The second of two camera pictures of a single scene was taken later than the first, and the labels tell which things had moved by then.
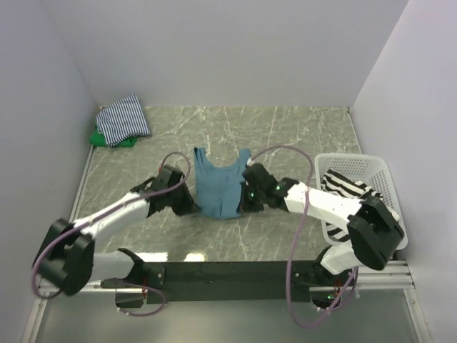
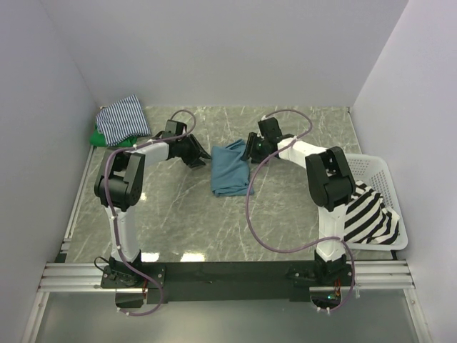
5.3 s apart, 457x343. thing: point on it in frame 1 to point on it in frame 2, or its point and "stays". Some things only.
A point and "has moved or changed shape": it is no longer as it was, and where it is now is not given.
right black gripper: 245,206 to 250,147
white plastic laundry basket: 370,170 stays
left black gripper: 188,206 to 198,151
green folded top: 97,138 stays
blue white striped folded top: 122,121 stays
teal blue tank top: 218,187 has moved or changed shape
